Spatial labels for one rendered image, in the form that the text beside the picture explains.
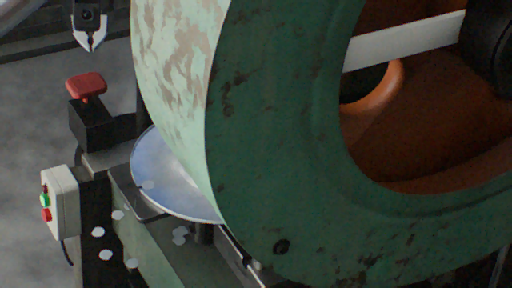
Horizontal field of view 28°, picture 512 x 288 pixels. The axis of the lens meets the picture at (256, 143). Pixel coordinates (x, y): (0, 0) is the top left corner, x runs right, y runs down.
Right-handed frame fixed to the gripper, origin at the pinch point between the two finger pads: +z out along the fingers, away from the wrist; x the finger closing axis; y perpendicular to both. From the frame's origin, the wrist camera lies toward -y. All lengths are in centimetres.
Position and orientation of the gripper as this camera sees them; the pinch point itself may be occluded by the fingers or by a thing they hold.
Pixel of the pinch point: (91, 48)
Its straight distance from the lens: 190.1
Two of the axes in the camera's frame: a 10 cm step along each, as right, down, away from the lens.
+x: -9.9, 0.2, -1.0
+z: -0.6, 7.3, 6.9
